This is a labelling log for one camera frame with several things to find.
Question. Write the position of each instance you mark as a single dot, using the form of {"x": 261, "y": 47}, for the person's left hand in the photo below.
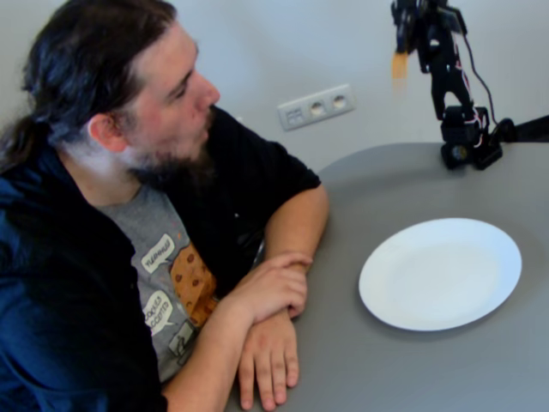
{"x": 268, "y": 365}

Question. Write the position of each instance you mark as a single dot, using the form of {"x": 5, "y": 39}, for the person's right hand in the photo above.
{"x": 270, "y": 285}

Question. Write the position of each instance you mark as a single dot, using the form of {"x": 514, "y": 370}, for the white round plate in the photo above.
{"x": 437, "y": 274}

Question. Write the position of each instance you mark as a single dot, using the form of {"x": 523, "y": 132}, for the person's right forearm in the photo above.
{"x": 206, "y": 365}

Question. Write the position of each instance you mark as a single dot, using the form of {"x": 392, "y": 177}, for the white wall socket panel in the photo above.
{"x": 317, "y": 107}

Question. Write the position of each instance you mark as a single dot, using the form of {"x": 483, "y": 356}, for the orange plastic fork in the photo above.
{"x": 399, "y": 68}

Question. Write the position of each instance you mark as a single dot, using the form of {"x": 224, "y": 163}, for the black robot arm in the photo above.
{"x": 446, "y": 77}

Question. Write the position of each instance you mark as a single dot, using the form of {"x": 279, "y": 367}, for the person's left forearm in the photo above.
{"x": 300, "y": 223}

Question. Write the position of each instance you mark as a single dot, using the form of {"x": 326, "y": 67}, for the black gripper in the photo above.
{"x": 401, "y": 40}

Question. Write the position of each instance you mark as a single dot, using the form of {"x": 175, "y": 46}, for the bearded man in dark shirt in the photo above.
{"x": 77, "y": 240}

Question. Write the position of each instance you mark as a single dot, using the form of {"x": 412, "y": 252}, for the black table clamp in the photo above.
{"x": 504, "y": 131}

